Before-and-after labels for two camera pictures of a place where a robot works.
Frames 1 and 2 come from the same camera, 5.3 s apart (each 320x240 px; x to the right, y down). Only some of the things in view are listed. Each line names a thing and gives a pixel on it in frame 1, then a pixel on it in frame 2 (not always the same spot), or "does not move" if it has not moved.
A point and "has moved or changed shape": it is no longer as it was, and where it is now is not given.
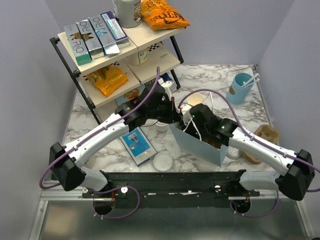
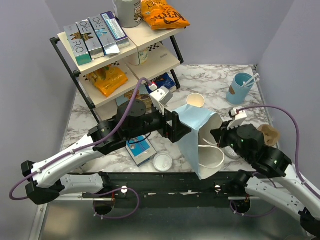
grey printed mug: x=128 y=12 does not move
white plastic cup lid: x=163 y=162 does not move
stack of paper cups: x=195 y=98 does not move
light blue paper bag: x=191 y=143 has moved or changed shape
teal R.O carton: x=81 y=52 does not move
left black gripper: x=172 y=116 -> x=178 y=130
